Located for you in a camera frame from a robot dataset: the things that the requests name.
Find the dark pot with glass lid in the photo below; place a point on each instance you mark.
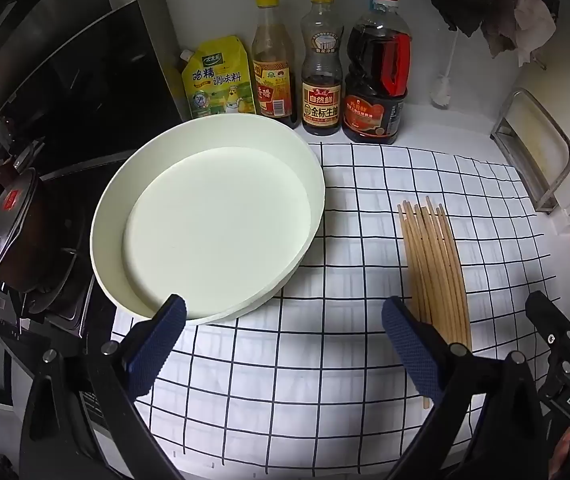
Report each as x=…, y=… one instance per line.
x=10, y=230

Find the vinegar bottle with yellow cap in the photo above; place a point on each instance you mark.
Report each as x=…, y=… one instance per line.
x=272, y=85

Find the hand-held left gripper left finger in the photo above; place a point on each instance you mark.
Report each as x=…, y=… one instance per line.
x=157, y=345

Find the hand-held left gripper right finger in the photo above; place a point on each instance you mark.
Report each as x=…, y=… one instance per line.
x=412, y=350

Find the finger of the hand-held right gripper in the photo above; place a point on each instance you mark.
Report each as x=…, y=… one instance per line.
x=547, y=320

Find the white black-checked cloth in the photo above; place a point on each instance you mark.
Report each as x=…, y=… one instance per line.
x=290, y=360

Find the person's right hand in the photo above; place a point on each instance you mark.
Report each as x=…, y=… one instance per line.
x=564, y=452

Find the pile of wooden chopsticks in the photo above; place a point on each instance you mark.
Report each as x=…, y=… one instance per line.
x=435, y=270

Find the metal cutting board rack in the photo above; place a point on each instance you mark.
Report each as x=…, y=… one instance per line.
x=507, y=135

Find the pink hanging cloth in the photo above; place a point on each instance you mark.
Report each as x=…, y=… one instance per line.
x=532, y=25

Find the white cutting board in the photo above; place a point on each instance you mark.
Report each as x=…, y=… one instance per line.
x=540, y=145

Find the large red-capped soy sauce bottle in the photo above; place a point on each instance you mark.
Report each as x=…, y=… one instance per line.
x=372, y=110

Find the slim soy sauce bottle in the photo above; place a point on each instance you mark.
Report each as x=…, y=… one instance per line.
x=321, y=105

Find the white dish brush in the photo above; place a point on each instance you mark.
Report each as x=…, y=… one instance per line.
x=440, y=92

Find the black range hood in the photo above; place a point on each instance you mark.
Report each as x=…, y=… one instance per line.
x=90, y=60

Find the yellow seasoning pouch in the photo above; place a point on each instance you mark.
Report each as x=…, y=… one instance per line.
x=220, y=85

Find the round white tray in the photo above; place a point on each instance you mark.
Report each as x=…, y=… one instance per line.
x=215, y=220

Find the black gas stove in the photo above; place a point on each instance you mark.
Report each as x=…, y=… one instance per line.
x=65, y=300

